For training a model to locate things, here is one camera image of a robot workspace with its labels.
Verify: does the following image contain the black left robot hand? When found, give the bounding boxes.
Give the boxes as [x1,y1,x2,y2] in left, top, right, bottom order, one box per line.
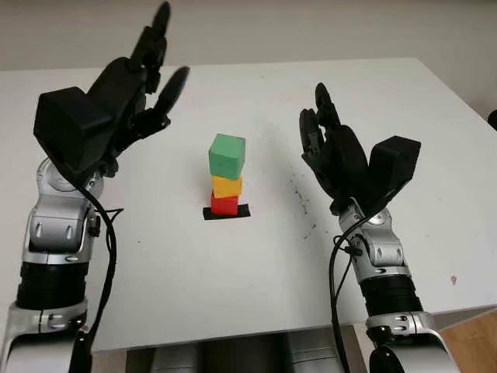
[83,0,192,179]

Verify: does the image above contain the green cube block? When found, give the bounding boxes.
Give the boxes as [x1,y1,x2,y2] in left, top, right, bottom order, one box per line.
[207,133,248,180]

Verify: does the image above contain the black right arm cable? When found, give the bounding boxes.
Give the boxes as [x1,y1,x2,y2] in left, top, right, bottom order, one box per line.
[328,215,367,373]

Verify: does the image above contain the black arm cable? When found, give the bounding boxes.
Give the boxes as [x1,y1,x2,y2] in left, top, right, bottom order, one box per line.
[328,215,367,373]
[68,180,126,373]

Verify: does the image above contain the grey right robot thigh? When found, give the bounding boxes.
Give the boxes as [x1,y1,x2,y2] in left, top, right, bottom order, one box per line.
[286,333,343,373]

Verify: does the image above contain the black tape strip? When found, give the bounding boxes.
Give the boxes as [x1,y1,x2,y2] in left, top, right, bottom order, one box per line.
[202,204,252,223]

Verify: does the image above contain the dark robot waist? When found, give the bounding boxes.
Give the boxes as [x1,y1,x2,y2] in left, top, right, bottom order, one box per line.
[196,336,293,373]

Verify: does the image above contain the red cube block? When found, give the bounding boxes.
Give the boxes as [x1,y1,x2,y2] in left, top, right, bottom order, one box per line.
[210,191,240,216]

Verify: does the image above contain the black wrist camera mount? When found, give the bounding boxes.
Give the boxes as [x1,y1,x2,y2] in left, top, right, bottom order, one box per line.
[33,86,114,179]
[366,135,422,214]

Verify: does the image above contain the yellow cube block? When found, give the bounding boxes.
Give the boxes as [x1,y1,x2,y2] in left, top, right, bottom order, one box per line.
[210,173,245,199]

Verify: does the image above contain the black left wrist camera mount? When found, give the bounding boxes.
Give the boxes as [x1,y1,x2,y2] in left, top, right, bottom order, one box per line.
[33,86,114,179]

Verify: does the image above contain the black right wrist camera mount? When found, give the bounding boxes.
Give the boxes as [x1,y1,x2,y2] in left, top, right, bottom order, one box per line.
[366,135,422,214]

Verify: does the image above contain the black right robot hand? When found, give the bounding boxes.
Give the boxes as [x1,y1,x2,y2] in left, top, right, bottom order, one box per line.
[298,82,370,218]

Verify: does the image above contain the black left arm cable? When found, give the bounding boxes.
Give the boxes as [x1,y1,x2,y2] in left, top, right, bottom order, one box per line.
[68,180,126,373]

